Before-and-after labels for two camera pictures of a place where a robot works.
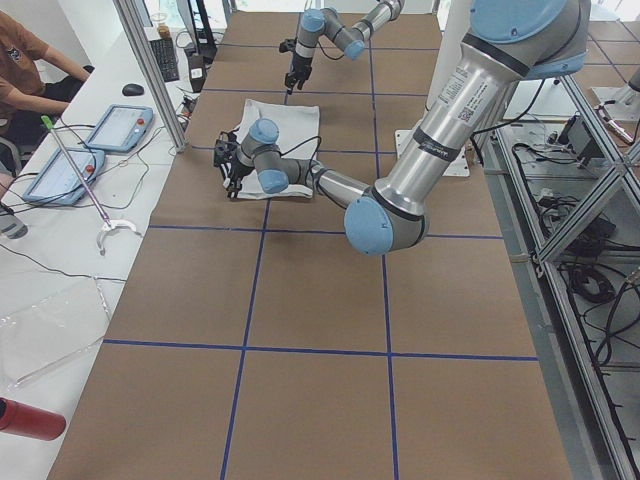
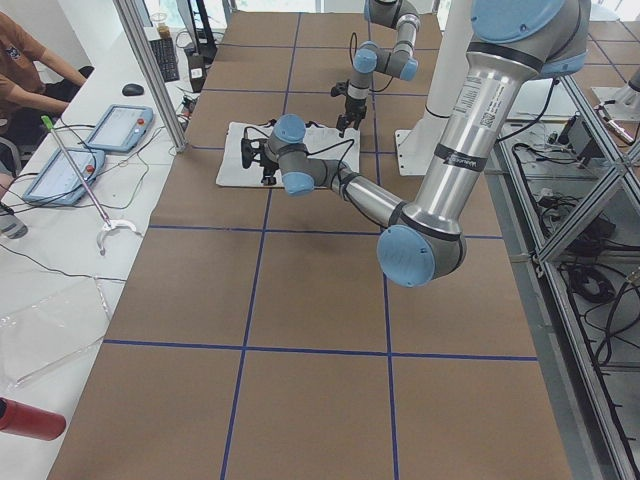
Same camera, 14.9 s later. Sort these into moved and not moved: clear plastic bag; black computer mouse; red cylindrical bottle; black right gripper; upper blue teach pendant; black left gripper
Moved: black left gripper; black right gripper
Not moved: black computer mouse; red cylindrical bottle; upper blue teach pendant; clear plastic bag
